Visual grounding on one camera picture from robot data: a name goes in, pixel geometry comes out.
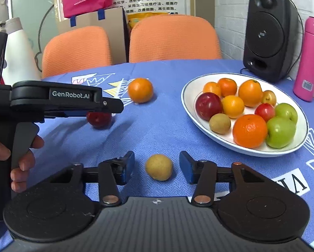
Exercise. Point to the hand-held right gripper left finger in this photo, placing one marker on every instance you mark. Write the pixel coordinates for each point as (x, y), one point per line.
(128, 168)

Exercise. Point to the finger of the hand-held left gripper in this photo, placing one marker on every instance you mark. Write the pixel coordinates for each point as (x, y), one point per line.
(75, 113)
(112, 105)

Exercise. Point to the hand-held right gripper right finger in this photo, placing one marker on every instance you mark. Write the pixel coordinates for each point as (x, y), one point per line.
(186, 166)

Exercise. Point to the small tan round fruit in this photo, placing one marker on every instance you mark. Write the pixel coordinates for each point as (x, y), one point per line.
(159, 167)

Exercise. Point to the small olive-brown round fruit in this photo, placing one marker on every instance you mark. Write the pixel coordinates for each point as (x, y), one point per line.
(219, 124)

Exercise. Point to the large dark red plum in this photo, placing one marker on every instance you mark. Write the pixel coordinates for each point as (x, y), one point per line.
(208, 106)

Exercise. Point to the white plate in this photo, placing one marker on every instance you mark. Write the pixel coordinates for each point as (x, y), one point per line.
(193, 94)

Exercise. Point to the large orange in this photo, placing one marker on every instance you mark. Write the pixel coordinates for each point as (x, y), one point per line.
(140, 90)
(249, 131)

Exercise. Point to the small yellow orange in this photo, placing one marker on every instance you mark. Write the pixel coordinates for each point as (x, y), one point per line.
(233, 106)

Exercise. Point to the small red apple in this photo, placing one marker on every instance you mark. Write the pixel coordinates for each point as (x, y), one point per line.
(264, 111)

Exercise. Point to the large green apple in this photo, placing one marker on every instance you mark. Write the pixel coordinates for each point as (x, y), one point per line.
(281, 132)

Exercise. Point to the yellow-red plum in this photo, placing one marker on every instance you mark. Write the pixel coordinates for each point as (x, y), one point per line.
(268, 97)

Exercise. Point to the blue printed tablecloth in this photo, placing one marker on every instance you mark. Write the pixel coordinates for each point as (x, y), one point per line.
(159, 126)

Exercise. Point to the orange chair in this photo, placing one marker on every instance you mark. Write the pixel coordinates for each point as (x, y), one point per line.
(172, 39)
(75, 50)

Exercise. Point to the white thermos jug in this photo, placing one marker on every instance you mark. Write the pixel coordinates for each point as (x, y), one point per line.
(17, 57)

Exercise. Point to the yellow snack bag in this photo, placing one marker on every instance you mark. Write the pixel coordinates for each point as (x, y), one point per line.
(136, 19)

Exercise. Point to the black speaker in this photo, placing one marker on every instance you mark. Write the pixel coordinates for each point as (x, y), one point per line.
(270, 36)

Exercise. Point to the pink bottle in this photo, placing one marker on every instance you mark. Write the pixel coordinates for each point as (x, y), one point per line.
(310, 57)

